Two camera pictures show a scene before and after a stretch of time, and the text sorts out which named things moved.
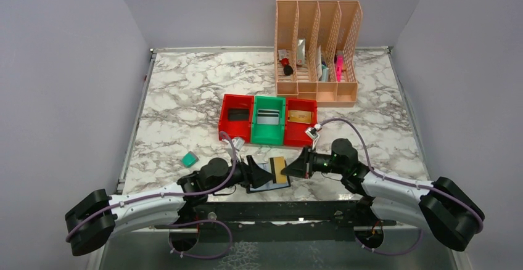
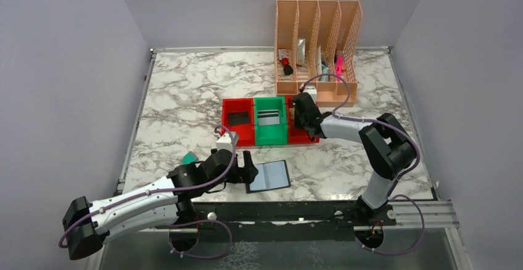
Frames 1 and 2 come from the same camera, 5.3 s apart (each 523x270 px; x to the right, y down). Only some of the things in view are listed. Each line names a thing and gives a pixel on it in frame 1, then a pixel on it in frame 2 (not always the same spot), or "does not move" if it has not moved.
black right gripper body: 306,163 -> 301,113
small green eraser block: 189,159 does not move
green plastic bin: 268,134 does not move
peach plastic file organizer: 314,46 does not move
